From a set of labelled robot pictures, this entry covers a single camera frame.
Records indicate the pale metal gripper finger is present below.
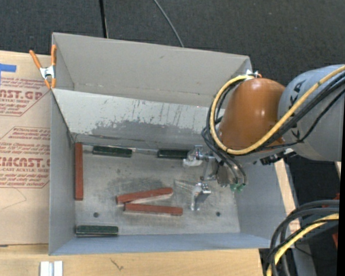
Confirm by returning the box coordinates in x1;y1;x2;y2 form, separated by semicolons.
182;144;206;169
189;181;213;213

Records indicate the dark green flat block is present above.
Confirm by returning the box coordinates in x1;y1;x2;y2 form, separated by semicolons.
74;224;120;239
157;148;190;160
92;145;134;158

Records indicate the red-brown flat block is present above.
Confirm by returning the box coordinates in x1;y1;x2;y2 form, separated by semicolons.
72;142;88;202
123;202;184;217
115;184;175;209

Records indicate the grey metal bin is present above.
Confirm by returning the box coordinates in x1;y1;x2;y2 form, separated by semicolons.
40;32;295;269

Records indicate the brown cardboard board red print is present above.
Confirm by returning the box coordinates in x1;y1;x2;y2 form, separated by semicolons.
0;50;60;250

